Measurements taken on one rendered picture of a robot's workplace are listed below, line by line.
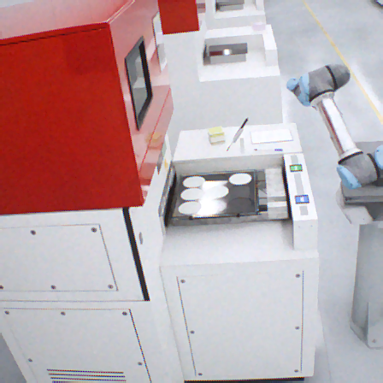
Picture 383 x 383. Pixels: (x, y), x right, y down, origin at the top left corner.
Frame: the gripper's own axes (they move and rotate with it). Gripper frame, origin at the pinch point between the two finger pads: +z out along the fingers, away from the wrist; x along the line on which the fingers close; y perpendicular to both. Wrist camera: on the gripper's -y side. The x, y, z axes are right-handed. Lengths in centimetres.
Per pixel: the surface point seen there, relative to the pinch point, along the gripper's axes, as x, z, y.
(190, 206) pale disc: 53, -74, 63
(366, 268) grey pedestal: 74, 17, 50
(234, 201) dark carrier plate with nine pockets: 57, -59, 51
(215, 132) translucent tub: 11, -62, 41
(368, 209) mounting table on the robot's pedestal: 76, -12, 22
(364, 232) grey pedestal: 70, 3, 35
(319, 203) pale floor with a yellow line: -46, 73, 73
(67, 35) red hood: 87, -156, 10
